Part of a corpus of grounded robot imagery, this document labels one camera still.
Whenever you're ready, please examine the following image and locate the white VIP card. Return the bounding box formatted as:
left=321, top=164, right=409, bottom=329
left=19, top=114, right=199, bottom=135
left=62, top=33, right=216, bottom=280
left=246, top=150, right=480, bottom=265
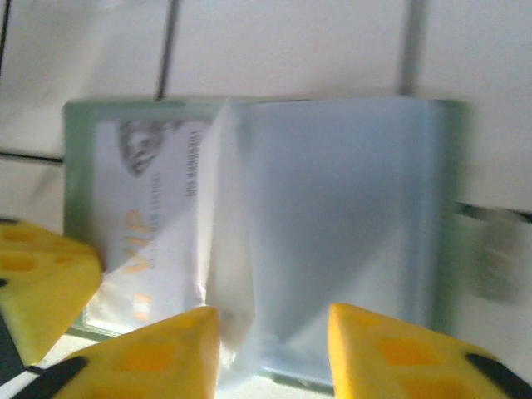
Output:
left=93, top=118, right=209, bottom=329

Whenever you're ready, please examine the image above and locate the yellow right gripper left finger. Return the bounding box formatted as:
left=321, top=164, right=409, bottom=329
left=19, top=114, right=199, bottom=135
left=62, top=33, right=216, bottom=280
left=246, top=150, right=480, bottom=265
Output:
left=22, top=306, right=220, bottom=399

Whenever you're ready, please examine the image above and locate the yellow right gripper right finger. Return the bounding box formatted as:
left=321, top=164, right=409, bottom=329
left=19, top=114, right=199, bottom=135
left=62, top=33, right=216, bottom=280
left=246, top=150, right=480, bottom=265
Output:
left=327, top=303, right=532, bottom=399

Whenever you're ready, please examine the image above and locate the green card holder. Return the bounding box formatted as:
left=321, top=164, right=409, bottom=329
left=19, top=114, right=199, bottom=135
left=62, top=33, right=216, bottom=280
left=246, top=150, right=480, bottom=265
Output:
left=62, top=97, right=520, bottom=394

